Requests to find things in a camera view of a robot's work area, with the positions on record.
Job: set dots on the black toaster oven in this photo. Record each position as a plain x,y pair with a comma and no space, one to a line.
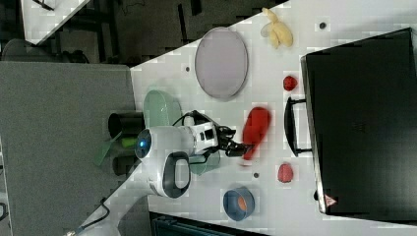
361,109

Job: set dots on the orange ball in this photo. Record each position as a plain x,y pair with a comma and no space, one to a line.
242,203

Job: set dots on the peeled toy banana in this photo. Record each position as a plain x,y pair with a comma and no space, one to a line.
277,32

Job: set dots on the blue cup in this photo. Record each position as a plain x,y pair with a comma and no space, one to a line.
230,203

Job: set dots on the green measuring cup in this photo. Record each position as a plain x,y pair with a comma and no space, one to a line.
200,164

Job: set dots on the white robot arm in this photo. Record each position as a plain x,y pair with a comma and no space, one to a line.
166,154

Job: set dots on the green slotted spatula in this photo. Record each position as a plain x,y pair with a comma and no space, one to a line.
120,143

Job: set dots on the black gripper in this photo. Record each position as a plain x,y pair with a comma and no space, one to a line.
225,137

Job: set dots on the red ketchup bottle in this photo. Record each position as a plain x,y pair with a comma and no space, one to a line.
255,129

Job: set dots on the small black cup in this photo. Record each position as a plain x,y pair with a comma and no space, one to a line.
124,165

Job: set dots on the pink toy fruit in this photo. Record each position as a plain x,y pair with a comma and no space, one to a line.
285,173

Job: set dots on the large black pot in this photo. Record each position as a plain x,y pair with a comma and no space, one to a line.
126,124

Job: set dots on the green oval colander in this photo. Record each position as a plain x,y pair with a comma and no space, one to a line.
160,109

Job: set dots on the grey round plate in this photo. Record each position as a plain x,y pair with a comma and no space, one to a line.
221,63

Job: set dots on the toy strawberry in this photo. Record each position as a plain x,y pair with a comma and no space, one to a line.
290,83

